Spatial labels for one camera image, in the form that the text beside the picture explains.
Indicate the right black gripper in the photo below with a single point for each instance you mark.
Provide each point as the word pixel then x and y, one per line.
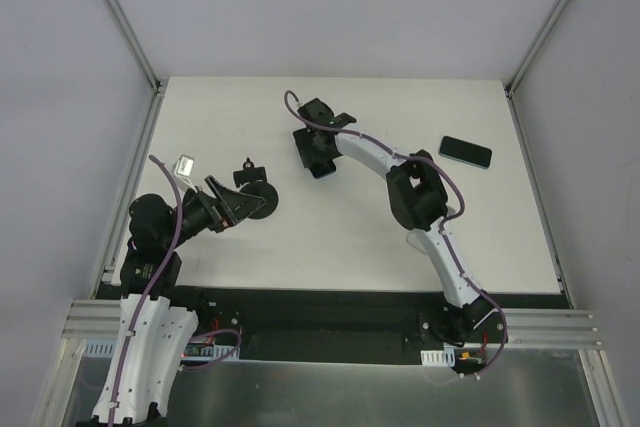
pixel 304 145

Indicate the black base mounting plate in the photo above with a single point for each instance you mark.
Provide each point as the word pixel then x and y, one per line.
pixel 354 327

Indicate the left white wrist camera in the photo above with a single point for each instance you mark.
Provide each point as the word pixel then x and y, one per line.
pixel 182 169

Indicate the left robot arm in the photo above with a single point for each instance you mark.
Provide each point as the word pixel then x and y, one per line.
pixel 154 328

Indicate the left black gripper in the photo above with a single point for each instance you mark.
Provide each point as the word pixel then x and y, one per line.
pixel 220 212

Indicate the right aluminium frame post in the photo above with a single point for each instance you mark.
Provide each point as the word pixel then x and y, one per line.
pixel 543 34

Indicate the left white cable duct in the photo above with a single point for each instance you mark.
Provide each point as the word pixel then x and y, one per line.
pixel 194 353

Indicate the right white cable duct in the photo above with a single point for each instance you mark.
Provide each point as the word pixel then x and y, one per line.
pixel 438 358

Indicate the aluminium frame post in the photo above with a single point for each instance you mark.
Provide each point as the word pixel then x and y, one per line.
pixel 543 34
pixel 133 44

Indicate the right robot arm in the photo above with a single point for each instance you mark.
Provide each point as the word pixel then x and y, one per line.
pixel 422 198

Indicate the white cable duct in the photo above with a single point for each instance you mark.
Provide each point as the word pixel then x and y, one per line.
pixel 194 353
pixel 438 358

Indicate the left aluminium frame post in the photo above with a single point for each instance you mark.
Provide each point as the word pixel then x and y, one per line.
pixel 133 44

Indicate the blue-edged black phone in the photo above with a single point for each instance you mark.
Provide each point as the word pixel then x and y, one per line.
pixel 327 172

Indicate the black round-base phone stand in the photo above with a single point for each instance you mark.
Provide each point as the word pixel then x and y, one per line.
pixel 252 180

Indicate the silver folding phone stand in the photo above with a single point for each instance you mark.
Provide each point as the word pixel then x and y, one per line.
pixel 414 242

